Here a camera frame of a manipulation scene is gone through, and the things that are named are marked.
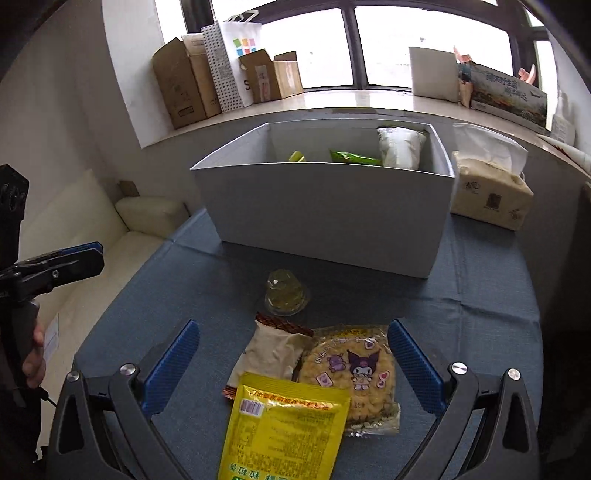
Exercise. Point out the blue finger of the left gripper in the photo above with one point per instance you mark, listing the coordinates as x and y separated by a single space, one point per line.
90 246

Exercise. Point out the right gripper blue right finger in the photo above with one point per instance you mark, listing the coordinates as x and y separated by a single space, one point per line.
426 381

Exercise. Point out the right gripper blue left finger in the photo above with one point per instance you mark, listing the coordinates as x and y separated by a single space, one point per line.
164 365

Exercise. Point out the kuromi round cracker pack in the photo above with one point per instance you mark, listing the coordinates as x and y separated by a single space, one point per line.
358 359

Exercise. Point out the brown edged white snack pack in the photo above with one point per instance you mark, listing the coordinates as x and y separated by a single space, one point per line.
274 351

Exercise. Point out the yellow snack bag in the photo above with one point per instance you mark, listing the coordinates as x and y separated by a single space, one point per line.
281 429

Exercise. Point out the clear jelly cup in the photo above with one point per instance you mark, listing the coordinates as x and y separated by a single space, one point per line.
285 294

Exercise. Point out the yellow small snack pack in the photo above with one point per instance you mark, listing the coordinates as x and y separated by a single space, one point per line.
296 157

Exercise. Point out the white tall snack bag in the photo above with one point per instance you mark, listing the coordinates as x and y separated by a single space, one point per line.
401 147

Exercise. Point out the person's left hand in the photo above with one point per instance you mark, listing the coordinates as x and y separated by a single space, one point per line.
34 366

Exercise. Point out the cream leather sofa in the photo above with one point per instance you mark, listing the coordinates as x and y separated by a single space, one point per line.
130 231

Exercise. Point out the white storage box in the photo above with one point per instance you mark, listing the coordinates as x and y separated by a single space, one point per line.
381 218

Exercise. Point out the large brown cardboard box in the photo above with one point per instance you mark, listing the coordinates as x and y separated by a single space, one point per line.
184 78

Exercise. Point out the beige tissue pack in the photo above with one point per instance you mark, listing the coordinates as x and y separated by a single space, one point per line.
491 186

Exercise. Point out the small open cardboard box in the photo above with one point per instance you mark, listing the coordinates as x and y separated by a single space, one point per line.
272 79

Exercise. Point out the white dotted paper bag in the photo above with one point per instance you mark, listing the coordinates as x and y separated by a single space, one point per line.
225 43

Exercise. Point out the white tube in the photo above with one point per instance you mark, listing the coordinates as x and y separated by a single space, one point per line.
579 157

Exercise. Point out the white plastic bottle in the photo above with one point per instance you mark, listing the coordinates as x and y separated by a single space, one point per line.
562 128

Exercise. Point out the landscape printed long box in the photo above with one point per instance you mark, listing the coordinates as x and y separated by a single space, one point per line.
505 96

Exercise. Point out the white box on sill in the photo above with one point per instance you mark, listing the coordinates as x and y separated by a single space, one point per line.
434 74

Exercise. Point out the black window frame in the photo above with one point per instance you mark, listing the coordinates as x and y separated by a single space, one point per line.
510 17

